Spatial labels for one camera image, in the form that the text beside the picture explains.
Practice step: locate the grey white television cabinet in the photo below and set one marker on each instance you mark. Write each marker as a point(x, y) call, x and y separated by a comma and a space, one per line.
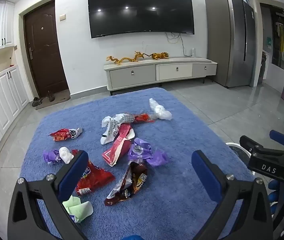
point(132, 73)

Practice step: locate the white crumpled tissue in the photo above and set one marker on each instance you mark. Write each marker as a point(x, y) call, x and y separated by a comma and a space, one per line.
point(66, 155)

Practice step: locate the black wall television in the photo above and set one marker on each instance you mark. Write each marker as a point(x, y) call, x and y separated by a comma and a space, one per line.
point(139, 7)

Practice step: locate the red chip bag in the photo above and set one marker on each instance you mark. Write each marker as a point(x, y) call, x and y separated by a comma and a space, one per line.
point(95, 177)

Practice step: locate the white power strip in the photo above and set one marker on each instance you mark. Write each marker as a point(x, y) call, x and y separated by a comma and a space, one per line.
point(193, 52)

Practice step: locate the white lower cabinets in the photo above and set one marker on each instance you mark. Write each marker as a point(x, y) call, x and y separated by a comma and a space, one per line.
point(4, 100)

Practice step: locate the white crumpled plastic bag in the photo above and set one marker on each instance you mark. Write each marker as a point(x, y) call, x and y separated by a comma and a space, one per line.
point(160, 111)

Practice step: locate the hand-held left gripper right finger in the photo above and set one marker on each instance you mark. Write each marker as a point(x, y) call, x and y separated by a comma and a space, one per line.
point(207, 177)

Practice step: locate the pink red packet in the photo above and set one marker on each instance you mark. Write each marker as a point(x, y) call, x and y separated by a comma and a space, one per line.
point(118, 147)

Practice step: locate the red white snack wrapper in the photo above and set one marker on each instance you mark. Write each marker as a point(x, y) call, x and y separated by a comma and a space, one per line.
point(62, 135)

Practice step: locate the golden tiger figurine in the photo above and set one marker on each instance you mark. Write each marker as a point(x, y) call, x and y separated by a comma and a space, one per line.
point(160, 55)

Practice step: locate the brown glossy snack wrapper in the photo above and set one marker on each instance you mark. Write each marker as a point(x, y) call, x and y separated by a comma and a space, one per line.
point(134, 180)

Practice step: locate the dark shoe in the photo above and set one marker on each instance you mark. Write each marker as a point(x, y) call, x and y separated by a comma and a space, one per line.
point(51, 96)
point(36, 101)

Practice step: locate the large purple wrapper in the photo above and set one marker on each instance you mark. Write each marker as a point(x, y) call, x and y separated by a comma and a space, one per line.
point(142, 151)

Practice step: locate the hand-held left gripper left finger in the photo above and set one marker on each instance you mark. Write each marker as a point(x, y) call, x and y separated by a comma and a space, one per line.
point(75, 173)

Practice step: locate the small purple wrapper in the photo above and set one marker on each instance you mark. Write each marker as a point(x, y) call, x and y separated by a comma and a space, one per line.
point(50, 156)

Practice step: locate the beige wall switch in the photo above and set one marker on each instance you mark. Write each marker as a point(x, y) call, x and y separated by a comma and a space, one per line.
point(62, 17)

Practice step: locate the golden dragon figurine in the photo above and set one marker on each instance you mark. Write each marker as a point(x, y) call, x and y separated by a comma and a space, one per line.
point(124, 59)

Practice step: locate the white printed plastic bag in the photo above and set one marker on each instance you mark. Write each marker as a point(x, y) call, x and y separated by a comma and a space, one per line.
point(112, 130)

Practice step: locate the red clear wrapper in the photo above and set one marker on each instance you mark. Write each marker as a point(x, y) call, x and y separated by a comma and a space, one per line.
point(143, 118)

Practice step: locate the green white paper wrapper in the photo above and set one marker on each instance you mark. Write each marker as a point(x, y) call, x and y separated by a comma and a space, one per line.
point(80, 208)

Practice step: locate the yellow hanging cloth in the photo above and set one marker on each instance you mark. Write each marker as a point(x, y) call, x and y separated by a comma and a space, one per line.
point(281, 36)

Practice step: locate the brown entrance door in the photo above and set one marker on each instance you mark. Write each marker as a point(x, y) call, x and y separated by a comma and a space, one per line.
point(46, 50)

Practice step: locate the grey refrigerator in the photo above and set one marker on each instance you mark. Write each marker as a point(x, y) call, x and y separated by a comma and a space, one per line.
point(229, 42)

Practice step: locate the blue fluffy blanket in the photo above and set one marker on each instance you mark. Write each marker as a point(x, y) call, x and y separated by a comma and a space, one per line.
point(167, 205)

